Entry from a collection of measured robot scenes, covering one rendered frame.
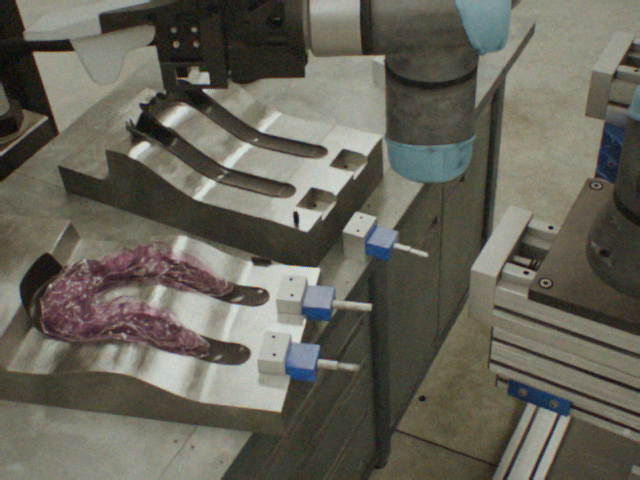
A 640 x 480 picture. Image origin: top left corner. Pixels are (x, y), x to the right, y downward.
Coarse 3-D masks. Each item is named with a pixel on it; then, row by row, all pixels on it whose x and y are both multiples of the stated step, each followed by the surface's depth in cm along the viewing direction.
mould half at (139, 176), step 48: (144, 96) 167; (240, 96) 155; (96, 144) 156; (144, 144) 143; (192, 144) 146; (240, 144) 149; (336, 144) 146; (96, 192) 152; (144, 192) 145; (192, 192) 140; (240, 192) 140; (336, 192) 137; (240, 240) 141; (288, 240) 135; (336, 240) 142
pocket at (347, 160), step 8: (344, 152) 146; (352, 152) 145; (336, 160) 145; (344, 160) 147; (352, 160) 146; (360, 160) 145; (336, 168) 145; (344, 168) 146; (352, 168) 146; (360, 168) 144
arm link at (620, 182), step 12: (636, 96) 88; (636, 108) 87; (636, 120) 88; (636, 132) 88; (624, 144) 92; (636, 144) 88; (624, 156) 92; (636, 156) 88; (624, 168) 92; (636, 168) 87; (624, 180) 93; (636, 180) 87; (624, 192) 93; (636, 192) 89; (624, 204) 94; (636, 204) 92
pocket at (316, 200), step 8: (312, 192) 140; (320, 192) 139; (328, 192) 138; (304, 200) 138; (312, 200) 140; (320, 200) 140; (328, 200) 139; (336, 200) 138; (304, 208) 139; (312, 208) 139; (320, 208) 139; (328, 208) 137
